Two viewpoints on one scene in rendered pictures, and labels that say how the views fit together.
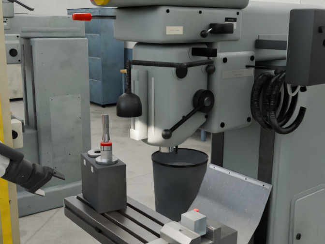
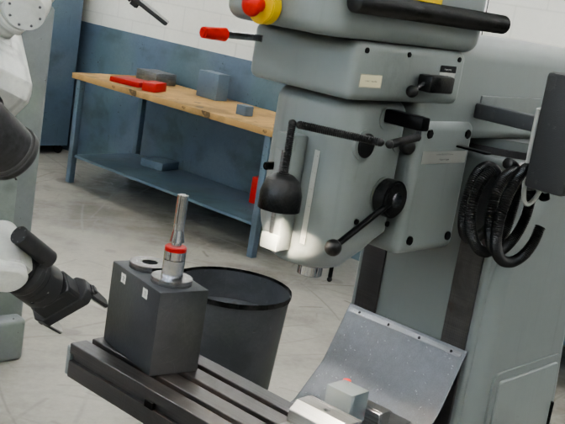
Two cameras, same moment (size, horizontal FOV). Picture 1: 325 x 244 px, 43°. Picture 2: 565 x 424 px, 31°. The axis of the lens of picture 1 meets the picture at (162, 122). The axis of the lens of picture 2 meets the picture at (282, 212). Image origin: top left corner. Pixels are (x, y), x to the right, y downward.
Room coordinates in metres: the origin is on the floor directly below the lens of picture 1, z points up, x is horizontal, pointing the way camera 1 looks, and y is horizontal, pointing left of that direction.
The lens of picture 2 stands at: (-0.48, 0.37, 1.80)
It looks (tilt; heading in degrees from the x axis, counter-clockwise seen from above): 13 degrees down; 350
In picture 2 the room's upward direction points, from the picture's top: 9 degrees clockwise
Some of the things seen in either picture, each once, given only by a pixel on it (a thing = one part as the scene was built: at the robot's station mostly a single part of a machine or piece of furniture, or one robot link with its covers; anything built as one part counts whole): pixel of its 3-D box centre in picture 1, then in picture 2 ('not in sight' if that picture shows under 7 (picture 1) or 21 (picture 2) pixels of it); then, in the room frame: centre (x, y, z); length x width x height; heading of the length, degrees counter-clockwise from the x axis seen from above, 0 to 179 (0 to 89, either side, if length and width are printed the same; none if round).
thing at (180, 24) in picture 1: (178, 24); (360, 64); (1.33, -0.05, 1.68); 0.34 x 0.24 x 0.10; 129
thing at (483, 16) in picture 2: not in sight; (434, 13); (1.21, -0.13, 1.79); 0.45 x 0.04 x 0.04; 129
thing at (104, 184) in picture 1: (103, 178); (155, 312); (1.63, 0.24, 1.06); 0.22 x 0.12 x 0.20; 28
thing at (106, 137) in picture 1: (105, 128); (179, 220); (1.58, 0.22, 1.28); 0.03 x 0.03 x 0.11
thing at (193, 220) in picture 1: (193, 223); (345, 402); (1.20, -0.10, 1.07); 0.06 x 0.05 x 0.06; 39
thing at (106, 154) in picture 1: (106, 151); (173, 263); (1.58, 0.22, 1.19); 0.05 x 0.05 x 0.06
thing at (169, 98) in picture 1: (168, 92); (327, 176); (1.31, -0.02, 1.47); 0.21 x 0.19 x 0.32; 39
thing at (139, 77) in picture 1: (138, 104); (283, 191); (1.24, 0.07, 1.45); 0.04 x 0.04 x 0.21; 39
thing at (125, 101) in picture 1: (129, 103); (281, 190); (1.14, 0.09, 1.47); 0.07 x 0.07 x 0.06
